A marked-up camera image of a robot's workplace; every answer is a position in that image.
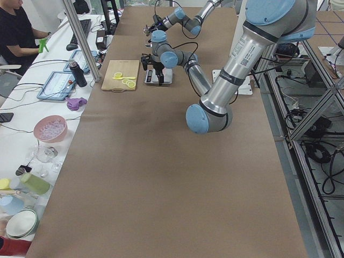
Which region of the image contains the black computer mouse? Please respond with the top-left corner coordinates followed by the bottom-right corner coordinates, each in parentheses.
top-left (66, 44), bottom-right (78, 51)

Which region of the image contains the yellow cup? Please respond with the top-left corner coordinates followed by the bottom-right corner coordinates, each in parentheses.
top-left (0, 178), bottom-right (11, 191)

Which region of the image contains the seated person black shirt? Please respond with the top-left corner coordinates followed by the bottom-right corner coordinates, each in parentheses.
top-left (1, 0), bottom-right (50, 75)

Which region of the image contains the light blue cup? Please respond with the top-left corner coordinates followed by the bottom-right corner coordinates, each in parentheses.
top-left (1, 196), bottom-right (24, 216)

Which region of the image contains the pink bowl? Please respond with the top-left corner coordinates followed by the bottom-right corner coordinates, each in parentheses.
top-left (33, 115), bottom-right (68, 143)

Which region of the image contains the white green bowl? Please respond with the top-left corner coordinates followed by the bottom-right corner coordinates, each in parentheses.
top-left (6, 209), bottom-right (39, 239)

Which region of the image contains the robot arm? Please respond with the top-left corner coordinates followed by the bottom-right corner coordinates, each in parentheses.
top-left (141, 0), bottom-right (317, 134)
top-left (143, 0), bottom-right (222, 37)

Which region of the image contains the glass sauce bottle metal spout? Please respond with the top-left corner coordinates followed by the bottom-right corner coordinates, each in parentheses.
top-left (143, 29), bottom-right (152, 48)

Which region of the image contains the brown table mat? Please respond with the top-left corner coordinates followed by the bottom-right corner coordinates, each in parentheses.
top-left (25, 6), bottom-right (310, 258)

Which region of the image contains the wooden cutting board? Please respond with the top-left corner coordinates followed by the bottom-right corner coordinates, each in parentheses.
top-left (101, 60), bottom-right (140, 92)

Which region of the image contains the wine glass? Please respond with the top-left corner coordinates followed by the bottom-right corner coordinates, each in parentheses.
top-left (37, 147), bottom-right (62, 173)

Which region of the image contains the digital kitchen scale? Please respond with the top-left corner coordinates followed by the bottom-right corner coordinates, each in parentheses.
top-left (144, 68), bottom-right (173, 86)

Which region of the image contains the yellow plastic knife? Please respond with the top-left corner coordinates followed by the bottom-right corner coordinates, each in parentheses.
top-left (113, 76), bottom-right (136, 80)

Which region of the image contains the aluminium frame post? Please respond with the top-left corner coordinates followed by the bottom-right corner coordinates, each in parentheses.
top-left (62, 0), bottom-right (101, 82)

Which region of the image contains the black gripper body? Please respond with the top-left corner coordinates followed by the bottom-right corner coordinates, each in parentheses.
top-left (149, 15), bottom-right (168, 32)
top-left (140, 53), bottom-right (164, 72)

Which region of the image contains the blue teach pendant near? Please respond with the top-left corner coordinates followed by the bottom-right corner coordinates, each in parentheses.
top-left (37, 71), bottom-right (75, 101)

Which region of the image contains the black keyboard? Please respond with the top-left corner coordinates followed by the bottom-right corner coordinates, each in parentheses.
top-left (69, 18), bottom-right (92, 45)

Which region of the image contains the black thermos bottle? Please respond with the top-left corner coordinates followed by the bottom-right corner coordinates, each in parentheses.
top-left (68, 59), bottom-right (87, 87)

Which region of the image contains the green cup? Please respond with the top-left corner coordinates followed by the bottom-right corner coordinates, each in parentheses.
top-left (20, 173), bottom-right (51, 195)

